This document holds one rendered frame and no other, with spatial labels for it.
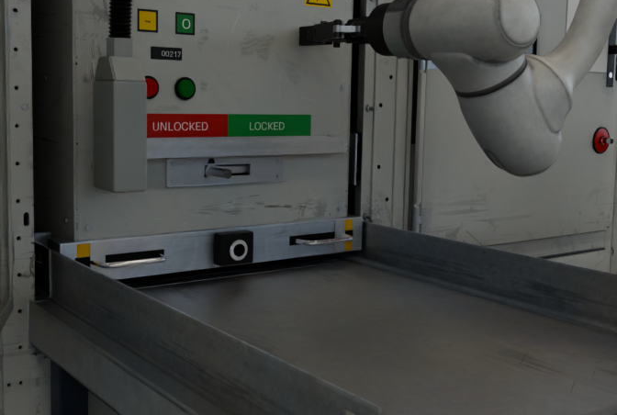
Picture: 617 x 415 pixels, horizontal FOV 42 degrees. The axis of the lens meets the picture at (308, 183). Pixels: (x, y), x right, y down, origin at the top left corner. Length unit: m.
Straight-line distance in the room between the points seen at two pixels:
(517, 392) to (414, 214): 0.70
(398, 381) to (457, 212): 0.77
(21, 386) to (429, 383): 0.59
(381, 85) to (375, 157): 0.13
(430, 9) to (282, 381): 0.55
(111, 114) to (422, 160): 0.65
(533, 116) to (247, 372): 0.55
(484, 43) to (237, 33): 0.43
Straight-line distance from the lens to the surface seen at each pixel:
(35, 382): 1.21
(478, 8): 1.01
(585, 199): 1.90
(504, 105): 1.08
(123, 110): 1.07
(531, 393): 0.85
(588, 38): 1.19
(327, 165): 1.38
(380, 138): 1.46
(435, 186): 1.53
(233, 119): 1.27
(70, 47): 1.17
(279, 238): 1.33
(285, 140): 1.28
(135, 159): 1.08
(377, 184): 1.46
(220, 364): 0.77
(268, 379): 0.70
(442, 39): 1.04
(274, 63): 1.32
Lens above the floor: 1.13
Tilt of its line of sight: 6 degrees down
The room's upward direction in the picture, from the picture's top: 1 degrees clockwise
